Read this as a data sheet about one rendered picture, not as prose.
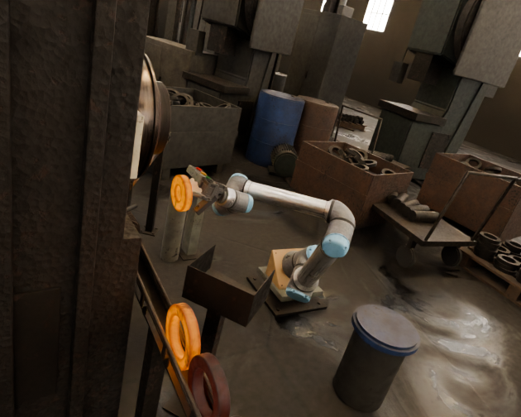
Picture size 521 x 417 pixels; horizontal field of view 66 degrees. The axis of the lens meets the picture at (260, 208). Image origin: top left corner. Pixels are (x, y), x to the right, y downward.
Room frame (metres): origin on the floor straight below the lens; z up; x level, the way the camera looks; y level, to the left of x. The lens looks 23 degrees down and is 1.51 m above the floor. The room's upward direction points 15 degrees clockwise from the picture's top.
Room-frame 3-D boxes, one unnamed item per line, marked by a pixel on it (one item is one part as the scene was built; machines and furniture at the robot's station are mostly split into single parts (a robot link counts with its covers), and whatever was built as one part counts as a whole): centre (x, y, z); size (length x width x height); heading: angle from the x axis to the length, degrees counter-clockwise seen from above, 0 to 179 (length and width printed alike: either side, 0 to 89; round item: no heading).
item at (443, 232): (3.58, -1.37, 0.48); 1.18 x 0.65 x 0.96; 28
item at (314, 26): (6.80, -0.35, 1.00); 0.80 x 0.63 x 2.00; 43
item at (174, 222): (2.33, 0.52, 0.26); 0.12 x 0.12 x 0.52
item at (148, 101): (1.47, 0.57, 1.11); 0.47 x 0.06 x 0.47; 38
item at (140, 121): (1.13, 0.44, 1.15); 0.26 x 0.02 x 0.18; 38
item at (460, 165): (4.63, -2.45, 0.38); 1.03 x 0.83 x 0.75; 41
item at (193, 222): (2.46, 0.42, 0.31); 0.24 x 0.16 x 0.62; 38
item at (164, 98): (1.53, 0.49, 1.11); 0.28 x 0.06 x 0.28; 38
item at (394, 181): (4.04, -0.82, 0.33); 0.93 x 0.73 x 0.66; 45
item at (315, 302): (2.26, -0.30, 0.04); 0.40 x 0.40 x 0.08; 34
